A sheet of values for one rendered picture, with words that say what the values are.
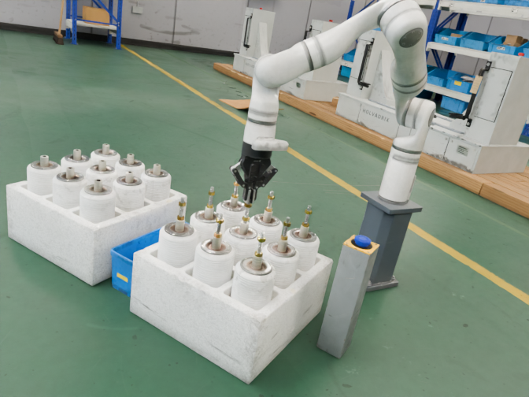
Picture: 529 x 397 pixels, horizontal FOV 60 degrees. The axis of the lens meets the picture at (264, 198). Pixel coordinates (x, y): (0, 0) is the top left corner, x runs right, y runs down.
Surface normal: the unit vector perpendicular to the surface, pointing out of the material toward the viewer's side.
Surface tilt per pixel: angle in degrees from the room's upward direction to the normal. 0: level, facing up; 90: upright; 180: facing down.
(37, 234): 90
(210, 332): 90
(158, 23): 90
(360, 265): 90
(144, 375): 0
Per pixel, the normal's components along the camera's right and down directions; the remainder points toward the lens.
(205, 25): 0.48, 0.40
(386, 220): -0.28, 0.32
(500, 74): -0.87, 0.04
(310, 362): 0.17, -0.91
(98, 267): 0.85, 0.33
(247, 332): -0.52, 0.24
